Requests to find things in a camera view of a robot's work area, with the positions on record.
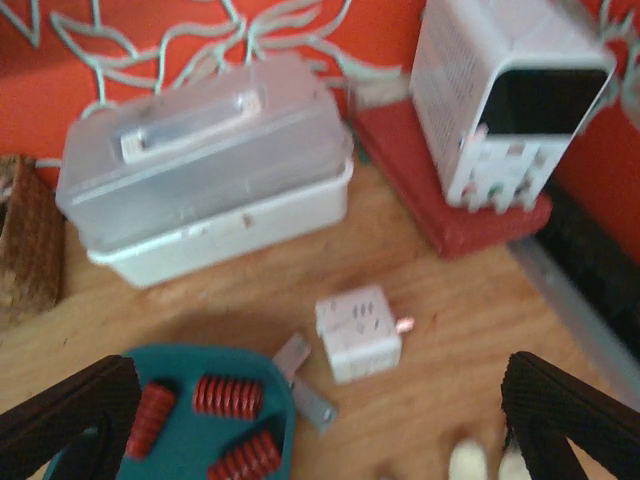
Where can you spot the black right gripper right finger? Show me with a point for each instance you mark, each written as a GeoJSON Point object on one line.
{"type": "Point", "coordinates": [547, 410]}

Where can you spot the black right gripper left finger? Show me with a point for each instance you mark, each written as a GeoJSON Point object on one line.
{"type": "Point", "coordinates": [81, 424]}

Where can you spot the large red spring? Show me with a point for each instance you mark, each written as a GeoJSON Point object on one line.
{"type": "Point", "coordinates": [228, 397]}

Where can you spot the white work glove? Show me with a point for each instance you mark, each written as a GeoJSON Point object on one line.
{"type": "Point", "coordinates": [468, 461]}

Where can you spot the teal plastic tray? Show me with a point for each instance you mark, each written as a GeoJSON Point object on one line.
{"type": "Point", "coordinates": [190, 442]}

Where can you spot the wicker basket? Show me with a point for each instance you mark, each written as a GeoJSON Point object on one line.
{"type": "Point", "coordinates": [32, 241]}

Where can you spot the white cube power adapter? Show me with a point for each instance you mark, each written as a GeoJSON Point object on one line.
{"type": "Point", "coordinates": [360, 334]}

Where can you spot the white translucent storage box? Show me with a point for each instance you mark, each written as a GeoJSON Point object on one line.
{"type": "Point", "coordinates": [166, 185]}

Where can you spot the white bench power supply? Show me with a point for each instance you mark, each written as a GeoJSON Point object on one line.
{"type": "Point", "coordinates": [500, 89]}

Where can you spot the metal bracket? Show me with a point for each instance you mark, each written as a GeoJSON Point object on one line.
{"type": "Point", "coordinates": [310, 404]}

